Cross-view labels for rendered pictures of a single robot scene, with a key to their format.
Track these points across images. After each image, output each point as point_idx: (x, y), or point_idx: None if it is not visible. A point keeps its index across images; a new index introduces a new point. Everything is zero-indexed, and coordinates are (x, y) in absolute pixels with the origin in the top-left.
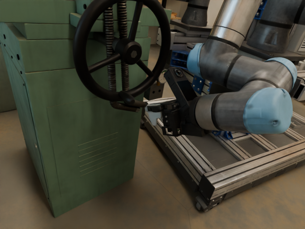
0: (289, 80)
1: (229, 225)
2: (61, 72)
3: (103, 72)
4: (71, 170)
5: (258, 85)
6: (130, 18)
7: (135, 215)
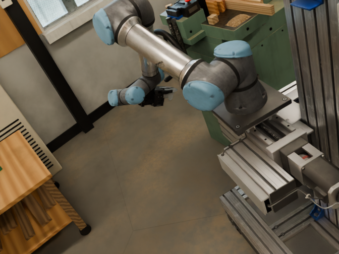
0: (123, 95)
1: (225, 248)
2: (188, 51)
3: (205, 59)
4: (208, 111)
5: (120, 89)
6: (184, 37)
7: (221, 176)
